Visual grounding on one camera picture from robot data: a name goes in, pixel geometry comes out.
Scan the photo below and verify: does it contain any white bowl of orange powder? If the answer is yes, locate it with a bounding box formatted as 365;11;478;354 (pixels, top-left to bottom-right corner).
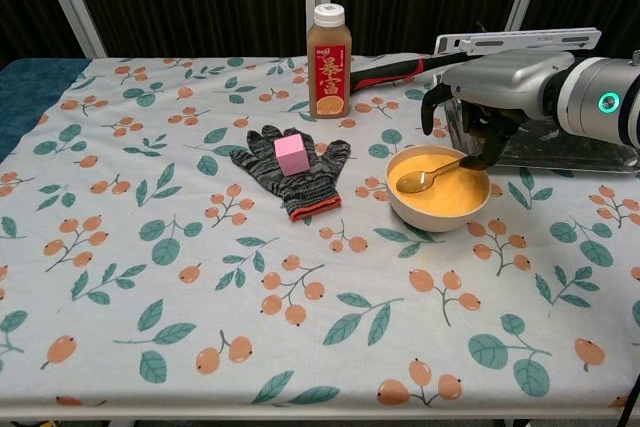
385;144;492;233

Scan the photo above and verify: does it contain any rectangular steel tray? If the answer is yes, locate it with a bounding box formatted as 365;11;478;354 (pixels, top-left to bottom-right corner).
444;96;640;178

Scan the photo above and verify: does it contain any pink cube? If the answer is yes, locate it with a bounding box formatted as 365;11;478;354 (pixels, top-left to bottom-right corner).
273;132;307;177

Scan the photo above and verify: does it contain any blue table cloth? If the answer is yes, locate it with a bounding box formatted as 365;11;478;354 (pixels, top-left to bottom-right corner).
0;57;94;158

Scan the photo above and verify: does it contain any orange powder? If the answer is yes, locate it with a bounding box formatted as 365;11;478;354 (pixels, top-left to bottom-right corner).
388;152;490;218

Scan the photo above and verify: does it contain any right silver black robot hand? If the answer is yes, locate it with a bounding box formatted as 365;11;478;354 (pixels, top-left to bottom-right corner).
421;50;574;171

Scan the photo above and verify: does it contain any red black tool handle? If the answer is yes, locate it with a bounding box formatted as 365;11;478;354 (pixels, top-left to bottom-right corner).
348;52;451;98

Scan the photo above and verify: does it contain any floral print tablecloth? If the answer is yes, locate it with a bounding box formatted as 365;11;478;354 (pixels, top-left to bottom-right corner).
0;54;640;421

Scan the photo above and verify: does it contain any black knit work glove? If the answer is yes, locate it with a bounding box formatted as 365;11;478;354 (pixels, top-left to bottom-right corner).
229;125;353;222

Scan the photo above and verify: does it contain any brown juice bottle red label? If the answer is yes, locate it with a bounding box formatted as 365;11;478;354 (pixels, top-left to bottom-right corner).
308;2;352;121

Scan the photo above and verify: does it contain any metal spoon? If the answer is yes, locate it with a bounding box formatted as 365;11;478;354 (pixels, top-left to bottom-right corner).
396;155;469;196

